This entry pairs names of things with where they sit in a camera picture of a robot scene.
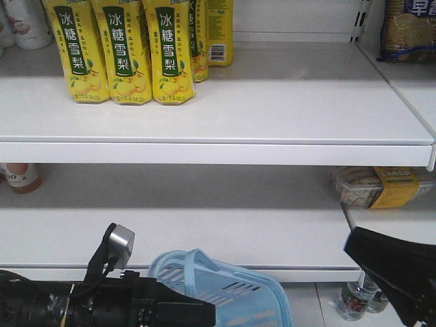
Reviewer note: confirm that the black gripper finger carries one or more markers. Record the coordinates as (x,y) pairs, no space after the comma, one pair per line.
(175,309)
(403,270)

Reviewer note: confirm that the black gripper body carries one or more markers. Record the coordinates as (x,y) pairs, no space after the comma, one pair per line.
(128,301)

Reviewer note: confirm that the light blue plastic basket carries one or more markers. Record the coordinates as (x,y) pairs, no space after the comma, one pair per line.
(242,297)

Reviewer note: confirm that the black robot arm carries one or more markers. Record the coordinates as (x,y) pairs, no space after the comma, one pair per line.
(36,303)

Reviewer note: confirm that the clear water bottle floor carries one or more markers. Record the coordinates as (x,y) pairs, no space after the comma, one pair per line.
(355,298)

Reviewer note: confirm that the clear box of biscuits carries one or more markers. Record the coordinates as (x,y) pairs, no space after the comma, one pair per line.
(380,187)

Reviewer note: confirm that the white metal shelf unit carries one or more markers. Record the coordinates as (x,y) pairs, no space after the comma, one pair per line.
(240,171)

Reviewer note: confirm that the orange C100 bottle right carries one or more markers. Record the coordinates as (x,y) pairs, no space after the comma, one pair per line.
(22,177)

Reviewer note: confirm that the blue cracker bag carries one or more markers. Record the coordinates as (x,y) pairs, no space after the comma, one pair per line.
(408,31)

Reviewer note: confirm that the yellow pear drink bottle middle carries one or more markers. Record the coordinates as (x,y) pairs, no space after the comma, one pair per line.
(122,27)

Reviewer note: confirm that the yellow pear drink bottle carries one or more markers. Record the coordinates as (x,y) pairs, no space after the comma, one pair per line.
(172,70)
(122,27)
(80,47)

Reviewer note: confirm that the yellow pear drink bottle right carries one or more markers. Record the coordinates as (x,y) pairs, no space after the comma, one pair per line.
(172,70)

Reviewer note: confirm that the yellow pear drink bottle left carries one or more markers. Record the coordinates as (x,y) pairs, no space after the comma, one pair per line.
(80,47)

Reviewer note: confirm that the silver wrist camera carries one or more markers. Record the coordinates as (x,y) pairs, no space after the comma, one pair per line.
(120,246)

